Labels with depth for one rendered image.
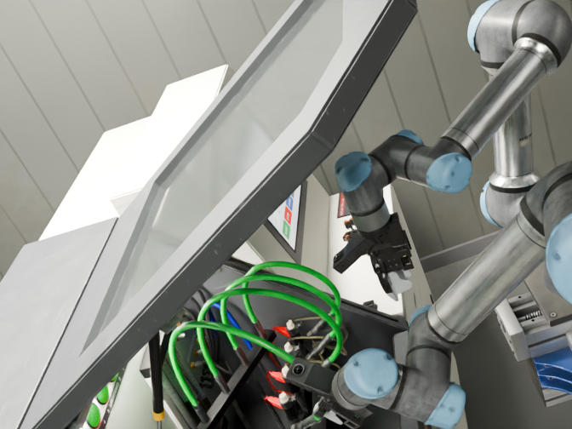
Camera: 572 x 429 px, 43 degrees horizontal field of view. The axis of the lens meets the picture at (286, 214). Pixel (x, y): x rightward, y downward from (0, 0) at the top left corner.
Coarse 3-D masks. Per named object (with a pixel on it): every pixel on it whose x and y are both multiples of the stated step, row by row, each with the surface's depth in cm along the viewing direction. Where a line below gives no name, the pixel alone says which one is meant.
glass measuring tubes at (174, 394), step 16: (160, 336) 168; (176, 352) 174; (144, 368) 161; (176, 384) 170; (192, 384) 179; (176, 400) 167; (208, 400) 183; (176, 416) 169; (192, 416) 175; (224, 416) 188
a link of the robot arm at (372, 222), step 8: (384, 208) 145; (352, 216) 146; (360, 216) 151; (368, 216) 144; (376, 216) 144; (384, 216) 145; (360, 224) 146; (368, 224) 145; (376, 224) 145; (384, 224) 145
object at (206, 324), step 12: (192, 324) 144; (204, 324) 142; (216, 324) 141; (240, 336) 139; (252, 336) 138; (276, 348) 137; (288, 360) 137; (180, 372) 159; (180, 384) 161; (192, 396) 163
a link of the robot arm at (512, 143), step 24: (504, 0) 154; (528, 0) 149; (480, 24) 155; (504, 24) 149; (480, 48) 158; (504, 48) 152; (528, 96) 159; (528, 120) 161; (504, 144) 163; (528, 144) 163; (504, 168) 166; (528, 168) 165; (504, 192) 167; (504, 216) 169
